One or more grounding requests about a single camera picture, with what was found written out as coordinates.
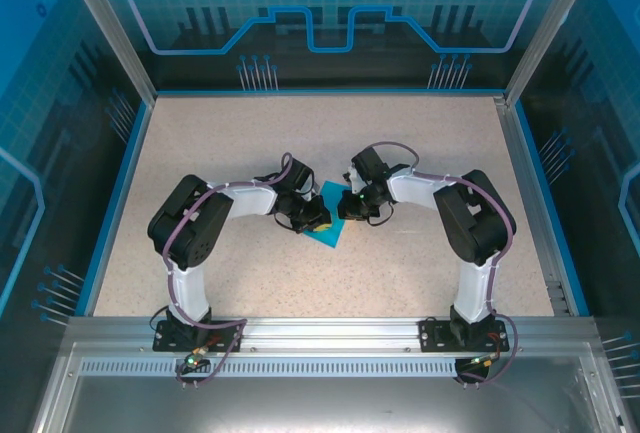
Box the blue paper sheet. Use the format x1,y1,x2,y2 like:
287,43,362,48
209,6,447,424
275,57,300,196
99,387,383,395
299,180,354,250

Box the grey metal tray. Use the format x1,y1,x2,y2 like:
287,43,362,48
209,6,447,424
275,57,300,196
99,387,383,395
30,343,629,433

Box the blue table border strip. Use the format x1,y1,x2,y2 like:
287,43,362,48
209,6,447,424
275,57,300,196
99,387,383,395
514,100,591,317
82,100,154,317

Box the blue printed side panel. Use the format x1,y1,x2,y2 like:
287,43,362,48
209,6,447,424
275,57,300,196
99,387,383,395
517,0,640,433
0,0,151,433

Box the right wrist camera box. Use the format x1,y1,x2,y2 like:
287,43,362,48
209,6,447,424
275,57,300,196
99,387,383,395
342,165,365,195

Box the aluminium mounting rail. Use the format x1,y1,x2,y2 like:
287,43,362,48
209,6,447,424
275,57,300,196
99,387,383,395
67,316,599,354

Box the slotted grey cable duct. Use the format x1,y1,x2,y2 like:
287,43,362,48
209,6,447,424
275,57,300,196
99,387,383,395
79,358,471,375

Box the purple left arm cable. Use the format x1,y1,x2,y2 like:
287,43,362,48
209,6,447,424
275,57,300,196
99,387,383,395
162,152,249,389

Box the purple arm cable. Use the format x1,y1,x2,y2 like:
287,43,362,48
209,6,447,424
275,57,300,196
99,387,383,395
162,152,249,389
369,140,520,388

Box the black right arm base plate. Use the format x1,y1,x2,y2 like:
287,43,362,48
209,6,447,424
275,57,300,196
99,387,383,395
418,317,511,354

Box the aluminium side rail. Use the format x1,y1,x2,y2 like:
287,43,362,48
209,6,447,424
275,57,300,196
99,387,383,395
492,95,574,317

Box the lit cable connector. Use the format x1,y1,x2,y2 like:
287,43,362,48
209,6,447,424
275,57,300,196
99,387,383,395
467,352,504,370
182,346,210,370

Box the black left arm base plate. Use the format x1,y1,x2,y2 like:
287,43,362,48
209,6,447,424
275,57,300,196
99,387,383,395
152,319,245,354

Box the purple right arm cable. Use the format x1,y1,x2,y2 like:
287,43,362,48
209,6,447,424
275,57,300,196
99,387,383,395
369,140,520,388

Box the aluminium frame post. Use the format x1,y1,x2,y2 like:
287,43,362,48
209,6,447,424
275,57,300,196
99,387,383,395
503,0,604,104
55,0,159,104

